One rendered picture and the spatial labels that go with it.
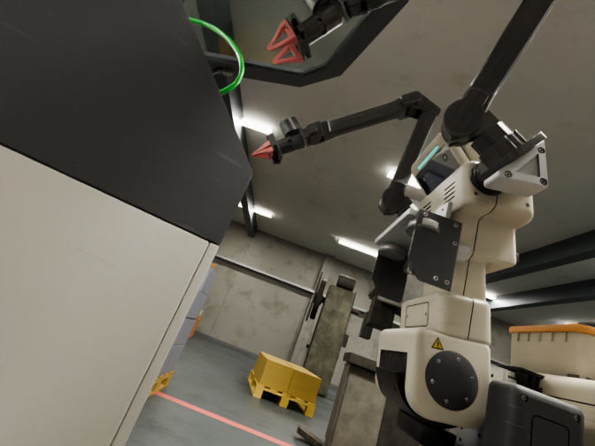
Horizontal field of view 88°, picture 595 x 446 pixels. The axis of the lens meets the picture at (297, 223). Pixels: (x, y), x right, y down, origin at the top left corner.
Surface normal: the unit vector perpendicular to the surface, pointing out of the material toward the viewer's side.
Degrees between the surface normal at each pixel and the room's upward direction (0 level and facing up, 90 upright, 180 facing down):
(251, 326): 90
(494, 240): 90
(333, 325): 92
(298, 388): 90
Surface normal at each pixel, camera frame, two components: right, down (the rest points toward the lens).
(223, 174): 0.43, -0.18
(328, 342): -0.02, -0.34
